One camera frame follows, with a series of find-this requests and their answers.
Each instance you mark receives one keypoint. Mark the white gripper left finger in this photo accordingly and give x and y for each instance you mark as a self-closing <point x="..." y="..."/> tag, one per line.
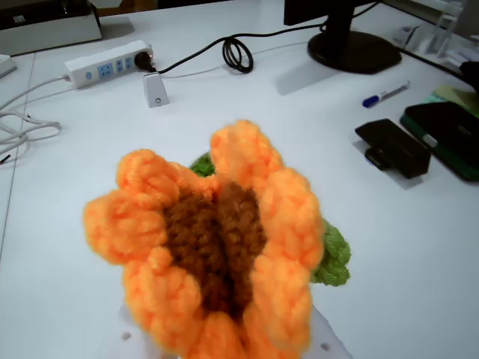
<point x="131" y="336"/>

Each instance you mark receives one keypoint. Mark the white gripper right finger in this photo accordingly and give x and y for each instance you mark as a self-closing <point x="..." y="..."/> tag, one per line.
<point x="325" y="346"/>

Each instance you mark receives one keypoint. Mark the crochet sunflower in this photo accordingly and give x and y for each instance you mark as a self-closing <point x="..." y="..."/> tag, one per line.
<point x="209" y="243"/>

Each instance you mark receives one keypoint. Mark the black phone with stand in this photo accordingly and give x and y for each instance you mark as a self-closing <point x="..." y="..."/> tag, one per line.
<point x="396" y="146"/>

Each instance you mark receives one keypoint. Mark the computer monitor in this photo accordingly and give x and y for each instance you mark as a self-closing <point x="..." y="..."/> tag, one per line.
<point x="155" y="91"/>

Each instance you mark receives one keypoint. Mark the black green-edged case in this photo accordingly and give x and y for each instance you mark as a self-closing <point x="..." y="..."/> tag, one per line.
<point x="449" y="131"/>

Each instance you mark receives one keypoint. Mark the blue capped marker pen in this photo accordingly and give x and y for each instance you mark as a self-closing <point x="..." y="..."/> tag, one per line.
<point x="372" y="101"/>

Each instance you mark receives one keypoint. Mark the white power strip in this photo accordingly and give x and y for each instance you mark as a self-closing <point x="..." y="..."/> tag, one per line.
<point x="112" y="60"/>

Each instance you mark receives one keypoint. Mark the pale green paper pad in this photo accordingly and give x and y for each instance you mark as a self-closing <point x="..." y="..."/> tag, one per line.
<point x="453" y="95"/>

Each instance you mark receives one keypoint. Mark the black monitor stand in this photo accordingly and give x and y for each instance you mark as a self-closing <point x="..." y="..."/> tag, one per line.
<point x="355" y="52"/>

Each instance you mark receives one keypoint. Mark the white black desktop device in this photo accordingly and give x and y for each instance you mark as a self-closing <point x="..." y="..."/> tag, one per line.
<point x="48" y="37"/>

